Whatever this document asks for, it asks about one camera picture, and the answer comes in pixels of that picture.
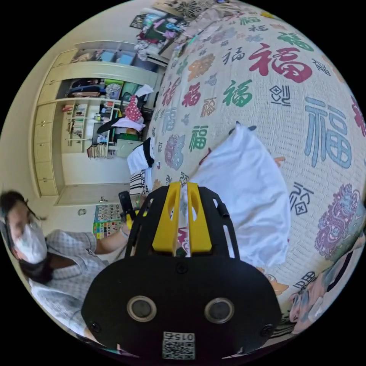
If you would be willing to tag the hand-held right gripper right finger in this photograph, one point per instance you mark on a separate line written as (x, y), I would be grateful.
(201, 231)

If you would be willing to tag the bed with printed sheet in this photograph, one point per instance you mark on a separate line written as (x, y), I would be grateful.
(257, 85)

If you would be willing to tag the person's left forearm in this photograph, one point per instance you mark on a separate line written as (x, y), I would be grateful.
(110, 243)

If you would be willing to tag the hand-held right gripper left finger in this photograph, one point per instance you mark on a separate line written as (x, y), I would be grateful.
(165, 226)

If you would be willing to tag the pile of clothes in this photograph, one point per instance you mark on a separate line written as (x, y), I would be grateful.
(140, 163)

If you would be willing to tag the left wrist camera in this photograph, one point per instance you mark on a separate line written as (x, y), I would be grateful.
(125, 203)

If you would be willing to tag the white t-shirt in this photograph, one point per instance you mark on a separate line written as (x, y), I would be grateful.
(246, 183)

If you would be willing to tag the person's body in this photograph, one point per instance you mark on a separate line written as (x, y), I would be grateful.
(60, 257)

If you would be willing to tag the cream cupboard with shelves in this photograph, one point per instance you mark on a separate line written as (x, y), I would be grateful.
(71, 120)

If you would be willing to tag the person's left hand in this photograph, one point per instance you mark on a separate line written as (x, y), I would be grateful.
(124, 231)

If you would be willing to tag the chair heaped with clothes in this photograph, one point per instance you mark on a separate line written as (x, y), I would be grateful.
(130, 114)

